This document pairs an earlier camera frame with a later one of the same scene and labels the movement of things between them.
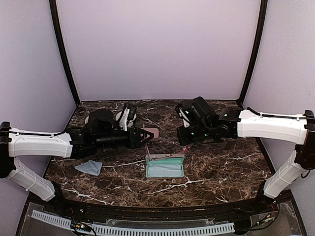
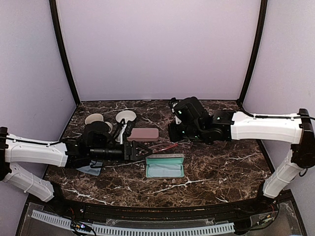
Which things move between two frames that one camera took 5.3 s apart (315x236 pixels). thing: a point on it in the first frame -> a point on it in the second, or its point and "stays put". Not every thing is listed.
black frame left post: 53,11 stays put
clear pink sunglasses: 176,149 -> 157,148
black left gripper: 137,142 -> 130,152
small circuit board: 80,225 stays put
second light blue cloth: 91,166 stays put
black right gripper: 184,140 -> 174,136
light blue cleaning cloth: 164,170 stays put
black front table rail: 164,213 stays put
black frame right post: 261,26 stays put
